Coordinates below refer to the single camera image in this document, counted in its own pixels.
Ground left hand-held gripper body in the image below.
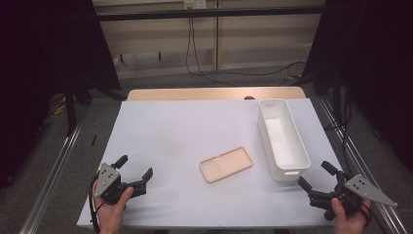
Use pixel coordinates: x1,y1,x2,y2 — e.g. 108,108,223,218
94,163,147,205

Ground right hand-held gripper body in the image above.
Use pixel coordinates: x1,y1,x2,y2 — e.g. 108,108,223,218
308,172,398,222

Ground peach phone case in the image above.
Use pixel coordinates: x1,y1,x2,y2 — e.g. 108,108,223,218
199,146,254,184

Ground person's left hand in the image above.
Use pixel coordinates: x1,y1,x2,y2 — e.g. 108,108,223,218
92,179,134,234

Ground person's right hand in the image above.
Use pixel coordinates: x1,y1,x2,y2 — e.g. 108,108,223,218
330,197,372,234

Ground white plastic storage bin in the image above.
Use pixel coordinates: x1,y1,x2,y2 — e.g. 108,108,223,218
257,98,312,182

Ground white table mat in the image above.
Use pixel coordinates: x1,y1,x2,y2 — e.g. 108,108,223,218
76,98,345,228

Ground wooden table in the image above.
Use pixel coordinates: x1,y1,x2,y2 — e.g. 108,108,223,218
126,86,307,101

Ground dark curtain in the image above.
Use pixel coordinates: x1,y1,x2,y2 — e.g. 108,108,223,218
0,0,123,190
301,0,413,172

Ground black horizontal bar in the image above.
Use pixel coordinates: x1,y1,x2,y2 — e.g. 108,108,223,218
95,5,326,22

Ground white power outlet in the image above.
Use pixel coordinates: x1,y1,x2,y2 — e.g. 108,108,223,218
183,0,207,11

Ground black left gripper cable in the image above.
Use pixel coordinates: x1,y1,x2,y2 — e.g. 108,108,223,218
88,175,106,234

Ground metal floor rail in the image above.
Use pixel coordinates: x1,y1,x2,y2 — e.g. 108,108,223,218
19,119,84,234
317,97,411,234

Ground black floor cables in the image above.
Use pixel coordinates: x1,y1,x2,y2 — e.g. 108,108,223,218
324,89,355,174

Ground black stand post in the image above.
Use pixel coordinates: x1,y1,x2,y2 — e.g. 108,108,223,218
332,69,344,122
62,81,79,137

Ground black wall cable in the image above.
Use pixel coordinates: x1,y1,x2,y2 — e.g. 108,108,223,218
185,18,307,88

